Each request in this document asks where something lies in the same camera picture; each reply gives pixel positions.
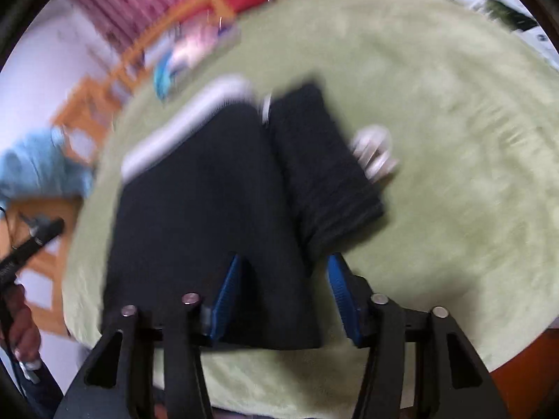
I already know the black pants white waistband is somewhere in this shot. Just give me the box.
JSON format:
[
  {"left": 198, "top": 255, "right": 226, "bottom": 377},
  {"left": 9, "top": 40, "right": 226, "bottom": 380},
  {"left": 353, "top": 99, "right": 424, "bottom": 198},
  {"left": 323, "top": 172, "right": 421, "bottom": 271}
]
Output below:
[{"left": 100, "top": 76, "right": 385, "bottom": 350}]

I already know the person's left hand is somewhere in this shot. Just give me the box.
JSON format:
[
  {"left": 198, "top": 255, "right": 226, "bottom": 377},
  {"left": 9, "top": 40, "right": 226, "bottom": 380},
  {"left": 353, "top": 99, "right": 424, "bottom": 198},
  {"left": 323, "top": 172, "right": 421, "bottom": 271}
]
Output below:
[{"left": 1, "top": 284, "right": 42, "bottom": 370}]

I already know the light blue towel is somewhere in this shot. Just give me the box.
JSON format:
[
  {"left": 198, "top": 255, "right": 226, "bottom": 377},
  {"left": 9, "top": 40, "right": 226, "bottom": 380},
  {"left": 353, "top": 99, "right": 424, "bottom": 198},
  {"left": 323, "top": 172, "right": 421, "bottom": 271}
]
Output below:
[{"left": 1, "top": 127, "right": 94, "bottom": 209}]

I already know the green bed blanket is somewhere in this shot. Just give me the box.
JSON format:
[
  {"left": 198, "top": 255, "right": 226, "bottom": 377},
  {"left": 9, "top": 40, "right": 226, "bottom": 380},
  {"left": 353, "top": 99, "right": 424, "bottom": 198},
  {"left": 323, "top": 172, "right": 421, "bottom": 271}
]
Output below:
[{"left": 60, "top": 0, "right": 559, "bottom": 419}]

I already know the colourful patchwork pillow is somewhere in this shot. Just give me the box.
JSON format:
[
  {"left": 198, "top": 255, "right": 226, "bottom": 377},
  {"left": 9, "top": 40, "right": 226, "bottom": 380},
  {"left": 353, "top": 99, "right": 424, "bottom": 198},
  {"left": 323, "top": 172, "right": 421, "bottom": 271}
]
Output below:
[{"left": 153, "top": 23, "right": 240, "bottom": 101}]

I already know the white patterned pillow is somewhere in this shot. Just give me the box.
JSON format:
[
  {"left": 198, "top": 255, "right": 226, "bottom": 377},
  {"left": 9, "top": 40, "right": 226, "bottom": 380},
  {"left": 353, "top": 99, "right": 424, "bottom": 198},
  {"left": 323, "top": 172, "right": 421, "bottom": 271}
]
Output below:
[{"left": 448, "top": 0, "right": 558, "bottom": 70}]

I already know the wooden bed frame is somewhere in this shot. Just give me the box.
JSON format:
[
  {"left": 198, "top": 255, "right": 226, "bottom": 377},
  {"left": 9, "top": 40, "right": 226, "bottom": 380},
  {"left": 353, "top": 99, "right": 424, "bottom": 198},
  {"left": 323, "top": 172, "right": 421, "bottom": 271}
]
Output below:
[{"left": 7, "top": 0, "right": 408, "bottom": 337}]

